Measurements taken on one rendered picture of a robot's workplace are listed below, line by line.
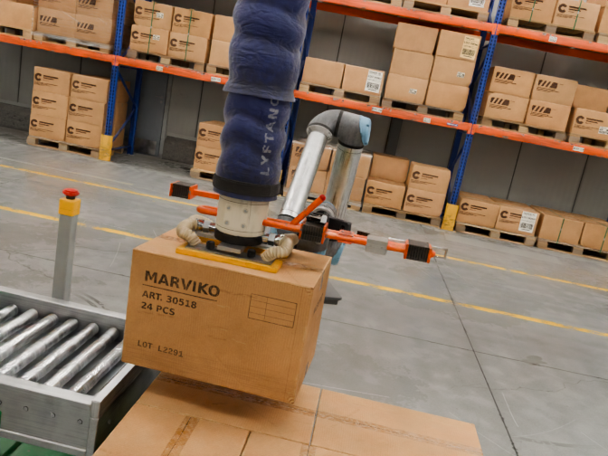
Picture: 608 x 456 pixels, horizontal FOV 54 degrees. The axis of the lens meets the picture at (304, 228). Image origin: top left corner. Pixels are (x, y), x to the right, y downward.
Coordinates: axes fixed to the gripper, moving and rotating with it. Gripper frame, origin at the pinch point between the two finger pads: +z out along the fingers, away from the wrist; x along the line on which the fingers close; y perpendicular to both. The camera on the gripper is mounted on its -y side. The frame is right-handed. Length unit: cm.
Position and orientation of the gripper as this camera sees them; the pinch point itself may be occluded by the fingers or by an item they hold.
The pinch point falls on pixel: (321, 232)
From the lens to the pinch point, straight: 201.7
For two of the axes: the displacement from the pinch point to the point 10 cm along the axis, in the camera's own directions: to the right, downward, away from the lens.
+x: 1.8, -9.6, -2.2
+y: -9.8, -2.1, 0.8
